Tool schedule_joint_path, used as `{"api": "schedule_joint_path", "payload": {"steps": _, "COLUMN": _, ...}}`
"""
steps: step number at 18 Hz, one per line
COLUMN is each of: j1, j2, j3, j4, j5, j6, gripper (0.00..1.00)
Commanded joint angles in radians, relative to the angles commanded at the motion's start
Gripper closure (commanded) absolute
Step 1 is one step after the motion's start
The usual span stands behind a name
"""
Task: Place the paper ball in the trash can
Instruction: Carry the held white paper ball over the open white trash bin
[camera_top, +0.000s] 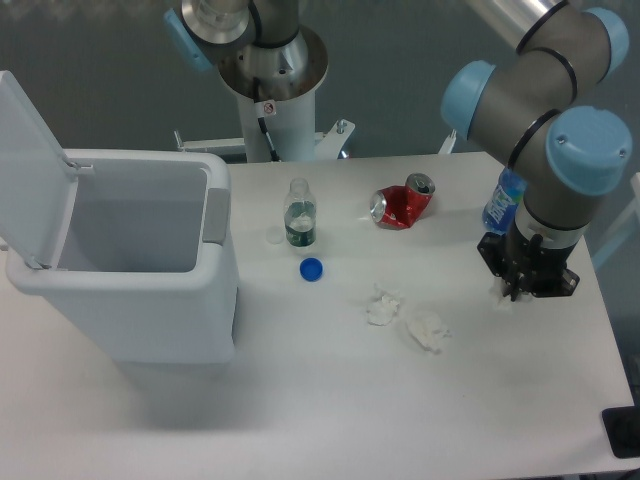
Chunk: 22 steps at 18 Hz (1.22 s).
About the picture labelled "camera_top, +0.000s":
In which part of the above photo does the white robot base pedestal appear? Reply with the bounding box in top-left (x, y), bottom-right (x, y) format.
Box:
top-left (218, 26), bottom-right (328, 163)

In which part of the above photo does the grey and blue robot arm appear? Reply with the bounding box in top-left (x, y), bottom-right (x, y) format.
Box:
top-left (164, 1), bottom-right (633, 298)

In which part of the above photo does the blue bottle cap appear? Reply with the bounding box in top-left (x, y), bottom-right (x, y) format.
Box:
top-left (299, 257), bottom-right (324, 282)

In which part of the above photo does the crushed red soda can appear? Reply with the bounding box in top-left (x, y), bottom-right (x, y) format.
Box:
top-left (369, 172), bottom-right (436, 230)

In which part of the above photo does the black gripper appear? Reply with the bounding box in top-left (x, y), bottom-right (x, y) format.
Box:
top-left (477, 217), bottom-right (580, 302)

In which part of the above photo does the white translucent bottle cap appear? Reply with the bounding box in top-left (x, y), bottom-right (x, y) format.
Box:
top-left (265, 226), bottom-right (284, 245)

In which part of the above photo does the white plastic trash bin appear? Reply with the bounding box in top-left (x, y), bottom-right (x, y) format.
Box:
top-left (6, 149), bottom-right (239, 364)

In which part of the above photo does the clear bottle green label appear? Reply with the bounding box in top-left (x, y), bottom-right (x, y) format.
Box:
top-left (283, 178), bottom-right (316, 248)

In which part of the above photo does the white crumpled paper ball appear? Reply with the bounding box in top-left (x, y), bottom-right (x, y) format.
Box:
top-left (405, 310), bottom-right (451, 355)
top-left (366, 283), bottom-right (403, 327)

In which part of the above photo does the white trash bin lid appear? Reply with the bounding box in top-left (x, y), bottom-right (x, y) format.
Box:
top-left (1, 71), bottom-right (94, 269)

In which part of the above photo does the black device at table edge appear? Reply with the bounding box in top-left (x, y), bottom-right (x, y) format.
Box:
top-left (601, 406), bottom-right (639, 459)

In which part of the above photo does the small white paper ball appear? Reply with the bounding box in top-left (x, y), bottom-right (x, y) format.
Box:
top-left (489, 278), bottom-right (534, 312)

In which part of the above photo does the blue plastic drink bottle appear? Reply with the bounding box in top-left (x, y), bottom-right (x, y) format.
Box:
top-left (482, 168), bottom-right (527, 235)

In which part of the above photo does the black cable on pedestal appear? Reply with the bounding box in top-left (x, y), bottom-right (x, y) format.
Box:
top-left (251, 77), bottom-right (281, 163)

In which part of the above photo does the white metal frame bracket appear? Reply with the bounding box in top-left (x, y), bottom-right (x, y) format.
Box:
top-left (173, 119), bottom-right (356, 161)

